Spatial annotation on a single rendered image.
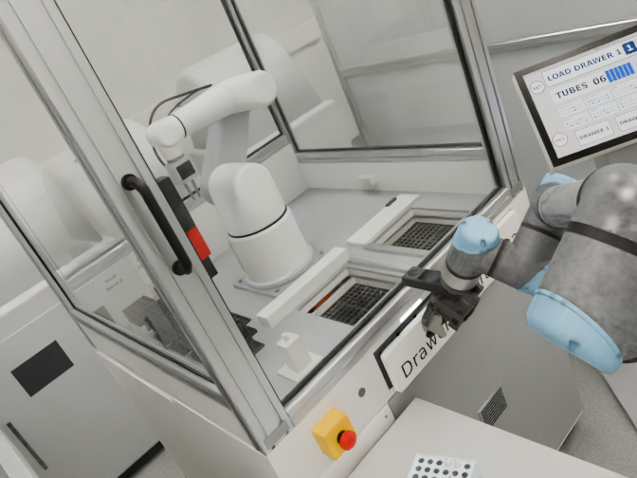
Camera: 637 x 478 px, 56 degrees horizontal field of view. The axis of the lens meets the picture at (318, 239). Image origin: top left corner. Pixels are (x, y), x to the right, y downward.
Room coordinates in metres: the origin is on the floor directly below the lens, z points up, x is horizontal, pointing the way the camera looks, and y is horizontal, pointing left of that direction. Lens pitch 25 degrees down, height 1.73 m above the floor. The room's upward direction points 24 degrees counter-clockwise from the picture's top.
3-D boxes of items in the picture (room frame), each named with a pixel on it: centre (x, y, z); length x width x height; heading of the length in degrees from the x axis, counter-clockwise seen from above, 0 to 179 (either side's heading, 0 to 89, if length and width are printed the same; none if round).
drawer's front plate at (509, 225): (1.33, -0.39, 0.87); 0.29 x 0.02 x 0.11; 123
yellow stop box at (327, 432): (0.96, 0.13, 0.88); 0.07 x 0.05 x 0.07; 123
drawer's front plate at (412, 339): (1.14, -0.14, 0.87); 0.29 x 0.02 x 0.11; 123
